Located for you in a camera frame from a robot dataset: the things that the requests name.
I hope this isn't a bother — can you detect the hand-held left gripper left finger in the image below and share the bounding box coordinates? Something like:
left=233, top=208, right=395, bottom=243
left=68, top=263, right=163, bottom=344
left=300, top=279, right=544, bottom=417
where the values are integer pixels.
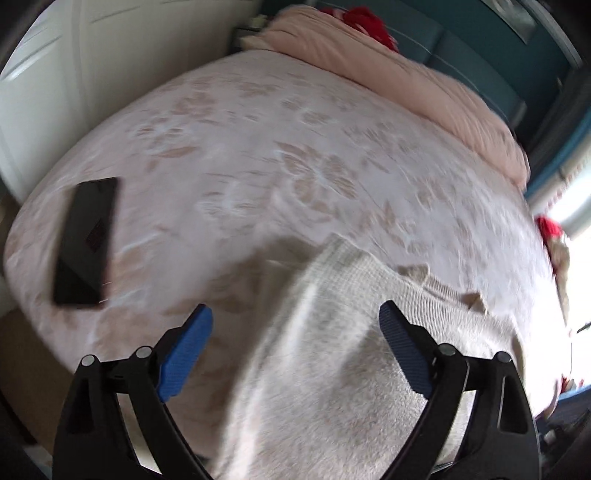
left=52, top=304, right=214, bottom=480

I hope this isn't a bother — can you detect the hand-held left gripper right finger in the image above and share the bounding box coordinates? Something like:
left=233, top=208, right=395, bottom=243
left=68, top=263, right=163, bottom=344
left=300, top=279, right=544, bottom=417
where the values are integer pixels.
left=379, top=300, right=541, bottom=480

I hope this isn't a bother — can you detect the cream sweater with black hearts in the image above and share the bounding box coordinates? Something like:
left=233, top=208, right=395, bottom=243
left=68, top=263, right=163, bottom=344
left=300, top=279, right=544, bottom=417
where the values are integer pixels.
left=210, top=233, right=561, bottom=480

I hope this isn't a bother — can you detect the red and beige toy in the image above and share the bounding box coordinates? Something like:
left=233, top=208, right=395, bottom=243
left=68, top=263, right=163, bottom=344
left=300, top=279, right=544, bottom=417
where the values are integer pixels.
left=545, top=235, right=574, bottom=324

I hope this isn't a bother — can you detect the small red cloth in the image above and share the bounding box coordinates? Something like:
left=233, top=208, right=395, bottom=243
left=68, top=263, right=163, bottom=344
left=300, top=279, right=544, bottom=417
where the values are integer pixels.
left=534, top=216, right=566, bottom=241

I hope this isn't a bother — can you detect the bed with floral sheet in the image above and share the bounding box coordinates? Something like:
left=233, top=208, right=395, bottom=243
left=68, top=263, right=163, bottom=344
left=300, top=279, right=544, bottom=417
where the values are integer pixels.
left=2, top=48, right=573, bottom=462

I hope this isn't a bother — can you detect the bright window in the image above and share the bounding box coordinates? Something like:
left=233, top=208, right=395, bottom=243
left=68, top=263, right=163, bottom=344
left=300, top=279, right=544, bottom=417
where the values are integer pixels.
left=526, top=157, right=591, bottom=296

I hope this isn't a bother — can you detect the pink duvet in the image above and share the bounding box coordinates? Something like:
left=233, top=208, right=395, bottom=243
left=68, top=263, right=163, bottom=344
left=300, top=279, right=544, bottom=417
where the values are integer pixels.
left=240, top=6, right=531, bottom=188

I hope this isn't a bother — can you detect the teal padded headboard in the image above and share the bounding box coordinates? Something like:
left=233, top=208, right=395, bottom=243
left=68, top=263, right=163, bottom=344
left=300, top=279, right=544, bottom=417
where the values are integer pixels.
left=383, top=0, right=583, bottom=153

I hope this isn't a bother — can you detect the white wardrobe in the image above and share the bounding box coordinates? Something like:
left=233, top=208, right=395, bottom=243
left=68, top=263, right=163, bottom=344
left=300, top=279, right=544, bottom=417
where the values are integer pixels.
left=0, top=0, right=259, bottom=204

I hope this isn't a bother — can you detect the red cloth with white print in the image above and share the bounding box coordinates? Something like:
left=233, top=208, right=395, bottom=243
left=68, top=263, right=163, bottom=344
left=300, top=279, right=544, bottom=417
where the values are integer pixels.
left=321, top=6, right=399, bottom=51

